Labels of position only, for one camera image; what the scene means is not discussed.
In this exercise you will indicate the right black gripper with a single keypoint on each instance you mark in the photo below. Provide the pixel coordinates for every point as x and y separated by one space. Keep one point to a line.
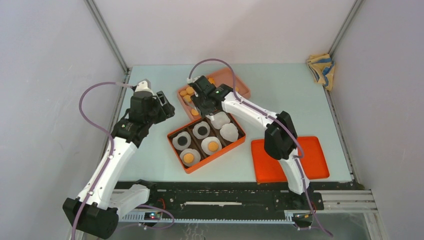
204 107

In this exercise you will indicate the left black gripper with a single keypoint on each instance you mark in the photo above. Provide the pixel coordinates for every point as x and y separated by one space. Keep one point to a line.
166 110

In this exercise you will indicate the pink cookie tray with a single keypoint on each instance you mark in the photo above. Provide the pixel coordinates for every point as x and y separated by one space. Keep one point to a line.
222 76

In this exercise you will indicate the black sandwich cookie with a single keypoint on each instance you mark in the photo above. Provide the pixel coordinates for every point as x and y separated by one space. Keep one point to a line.
182 140
203 131

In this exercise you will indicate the orange cookie box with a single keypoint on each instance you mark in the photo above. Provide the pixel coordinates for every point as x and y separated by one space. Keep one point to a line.
196 143

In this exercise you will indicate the round orange cookie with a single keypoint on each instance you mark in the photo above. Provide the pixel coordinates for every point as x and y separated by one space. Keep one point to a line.
187 99
194 112
183 93
213 146
189 91
188 158

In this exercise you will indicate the metal tongs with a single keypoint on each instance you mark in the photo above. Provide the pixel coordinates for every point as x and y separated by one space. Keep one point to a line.
206 108

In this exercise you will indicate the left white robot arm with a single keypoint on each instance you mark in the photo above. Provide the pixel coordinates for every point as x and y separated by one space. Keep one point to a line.
96 210

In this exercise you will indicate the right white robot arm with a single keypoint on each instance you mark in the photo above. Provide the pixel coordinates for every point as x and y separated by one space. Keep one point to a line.
280 137

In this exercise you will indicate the orange fish cookie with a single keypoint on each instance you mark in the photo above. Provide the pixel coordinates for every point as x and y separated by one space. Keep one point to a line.
211 80

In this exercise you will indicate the white paper cup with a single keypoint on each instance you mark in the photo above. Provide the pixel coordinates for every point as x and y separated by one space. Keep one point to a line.
192 151
175 144
219 119
229 132
195 130
206 141

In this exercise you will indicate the orange box lid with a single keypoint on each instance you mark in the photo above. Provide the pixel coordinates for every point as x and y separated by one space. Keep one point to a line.
268 170

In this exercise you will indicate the yellow blue cloth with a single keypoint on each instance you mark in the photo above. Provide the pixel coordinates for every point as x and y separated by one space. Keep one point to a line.
322 68

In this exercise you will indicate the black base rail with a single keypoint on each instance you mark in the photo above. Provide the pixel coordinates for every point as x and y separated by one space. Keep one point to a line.
245 201

